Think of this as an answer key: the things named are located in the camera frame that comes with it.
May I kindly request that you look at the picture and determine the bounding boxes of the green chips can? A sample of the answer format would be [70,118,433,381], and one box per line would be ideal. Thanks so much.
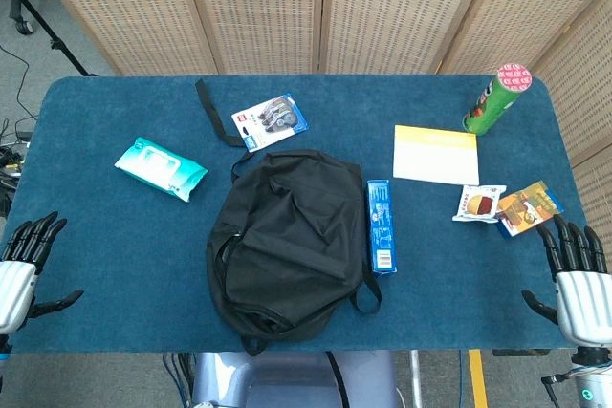
[462,62,534,136]

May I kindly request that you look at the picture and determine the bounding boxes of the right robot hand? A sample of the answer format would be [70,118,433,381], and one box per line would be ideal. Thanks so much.
[520,214,612,350]

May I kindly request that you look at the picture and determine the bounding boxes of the black chair caster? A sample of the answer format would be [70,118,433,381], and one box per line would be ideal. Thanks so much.
[9,0,34,36]

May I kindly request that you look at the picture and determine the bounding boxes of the yellow white paper pad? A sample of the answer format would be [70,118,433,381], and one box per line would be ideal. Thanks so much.
[392,124,480,187]

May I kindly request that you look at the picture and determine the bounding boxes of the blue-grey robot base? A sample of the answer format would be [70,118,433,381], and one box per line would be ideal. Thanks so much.
[190,350,401,408]

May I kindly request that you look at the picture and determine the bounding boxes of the yellow floor tape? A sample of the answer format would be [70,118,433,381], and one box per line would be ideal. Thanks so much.
[468,349,489,408]

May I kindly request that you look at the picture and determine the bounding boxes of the white snack packet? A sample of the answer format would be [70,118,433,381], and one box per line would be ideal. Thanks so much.
[451,183,507,225]

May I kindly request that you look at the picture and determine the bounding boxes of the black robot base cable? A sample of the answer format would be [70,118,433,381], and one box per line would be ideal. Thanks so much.
[324,351,349,408]

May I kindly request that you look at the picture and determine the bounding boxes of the black tripod stand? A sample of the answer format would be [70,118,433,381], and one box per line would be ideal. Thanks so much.
[0,0,97,77]

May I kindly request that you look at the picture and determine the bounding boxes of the white metal pole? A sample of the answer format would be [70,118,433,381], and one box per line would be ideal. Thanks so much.
[409,349,425,408]

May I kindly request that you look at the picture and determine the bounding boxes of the floor cable bundle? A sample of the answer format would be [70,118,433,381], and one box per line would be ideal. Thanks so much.
[0,116,33,218]

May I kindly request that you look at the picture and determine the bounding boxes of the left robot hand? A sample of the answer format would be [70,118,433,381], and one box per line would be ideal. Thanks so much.
[0,210,85,335]

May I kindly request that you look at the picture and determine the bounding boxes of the black floor cable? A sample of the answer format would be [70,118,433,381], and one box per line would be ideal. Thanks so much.
[0,44,39,122]

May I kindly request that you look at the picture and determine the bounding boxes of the orange snack packet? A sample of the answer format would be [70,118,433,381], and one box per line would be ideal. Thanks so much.
[494,181,565,239]

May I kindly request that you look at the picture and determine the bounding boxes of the blue blister card pack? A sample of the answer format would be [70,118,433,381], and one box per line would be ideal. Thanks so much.
[230,93,310,154]

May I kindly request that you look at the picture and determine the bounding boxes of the cable bundle under table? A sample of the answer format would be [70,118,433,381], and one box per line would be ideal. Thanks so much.
[161,352,193,408]

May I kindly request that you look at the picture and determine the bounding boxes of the blue cardboard box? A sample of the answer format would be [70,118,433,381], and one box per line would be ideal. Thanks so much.
[365,179,401,275]

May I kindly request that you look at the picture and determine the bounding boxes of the blue table mat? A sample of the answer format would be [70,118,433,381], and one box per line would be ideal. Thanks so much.
[9,74,587,355]

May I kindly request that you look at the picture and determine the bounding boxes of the teal wet wipes pack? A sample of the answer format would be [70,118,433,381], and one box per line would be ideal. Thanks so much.
[113,136,209,204]

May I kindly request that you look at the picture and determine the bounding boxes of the black backpack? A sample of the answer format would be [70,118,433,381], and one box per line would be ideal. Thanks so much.
[194,77,383,357]

